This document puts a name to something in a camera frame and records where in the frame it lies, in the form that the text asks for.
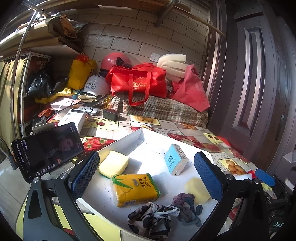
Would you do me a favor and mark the white cardboard box tray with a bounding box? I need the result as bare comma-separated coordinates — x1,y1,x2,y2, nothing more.
71,127,232,241

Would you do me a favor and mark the black smartphone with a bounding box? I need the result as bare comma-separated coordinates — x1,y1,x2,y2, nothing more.
11,122,84,183

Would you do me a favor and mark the fruit pattern tablecloth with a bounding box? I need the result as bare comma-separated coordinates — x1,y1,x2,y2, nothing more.
14,108,278,241

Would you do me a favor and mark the red plastic bag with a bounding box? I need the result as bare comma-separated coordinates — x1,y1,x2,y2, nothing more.
214,136,232,149

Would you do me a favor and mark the round yellow sponge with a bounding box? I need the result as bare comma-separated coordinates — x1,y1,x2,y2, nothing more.
185,177,211,205

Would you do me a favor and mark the metal storage shelf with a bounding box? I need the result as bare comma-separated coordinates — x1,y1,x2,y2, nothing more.
1,16,84,142

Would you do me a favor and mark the bamboo pole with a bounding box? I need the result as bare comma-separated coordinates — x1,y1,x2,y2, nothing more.
173,6,226,37

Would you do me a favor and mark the rolled white foam pad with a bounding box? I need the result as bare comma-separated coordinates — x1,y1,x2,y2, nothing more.
157,54,188,83

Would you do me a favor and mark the pink helmet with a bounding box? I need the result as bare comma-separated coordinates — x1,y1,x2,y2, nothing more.
100,52,132,71

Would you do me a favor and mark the blue tissue pack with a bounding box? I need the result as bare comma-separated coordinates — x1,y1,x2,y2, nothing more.
165,144,189,176

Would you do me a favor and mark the white safety helmet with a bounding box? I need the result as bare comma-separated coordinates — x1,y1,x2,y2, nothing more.
83,75,110,96

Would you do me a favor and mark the black white patterned cloth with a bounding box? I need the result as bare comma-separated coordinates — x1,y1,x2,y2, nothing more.
127,202,180,240

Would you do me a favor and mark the red paper bag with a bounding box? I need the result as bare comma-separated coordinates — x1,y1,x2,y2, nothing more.
169,64,210,112

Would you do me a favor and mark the plaid cloth covered bench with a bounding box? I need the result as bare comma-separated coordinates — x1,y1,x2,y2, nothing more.
109,92,209,128

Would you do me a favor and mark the brown wooden door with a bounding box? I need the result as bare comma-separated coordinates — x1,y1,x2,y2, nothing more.
203,1,295,174

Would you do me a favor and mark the yellow green sponge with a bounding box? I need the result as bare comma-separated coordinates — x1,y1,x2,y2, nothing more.
98,151,129,178

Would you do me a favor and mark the black power adapter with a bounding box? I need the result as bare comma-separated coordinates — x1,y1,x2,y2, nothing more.
103,108,119,121

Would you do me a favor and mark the purple blue knotted rope toy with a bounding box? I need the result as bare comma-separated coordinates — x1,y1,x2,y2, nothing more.
172,193,203,227

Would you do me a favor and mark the yellow tissue pack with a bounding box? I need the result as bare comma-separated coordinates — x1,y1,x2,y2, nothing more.
110,173,161,207

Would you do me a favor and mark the black plastic bag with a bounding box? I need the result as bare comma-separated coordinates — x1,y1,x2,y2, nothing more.
27,69,68,100

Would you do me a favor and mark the red tote bag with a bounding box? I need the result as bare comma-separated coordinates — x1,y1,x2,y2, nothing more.
105,63,167,106

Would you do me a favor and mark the white small carton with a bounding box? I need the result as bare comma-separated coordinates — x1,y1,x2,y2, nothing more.
58,108,87,133

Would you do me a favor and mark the yellow shopping bag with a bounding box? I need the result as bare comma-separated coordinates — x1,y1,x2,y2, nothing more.
67,54,96,90

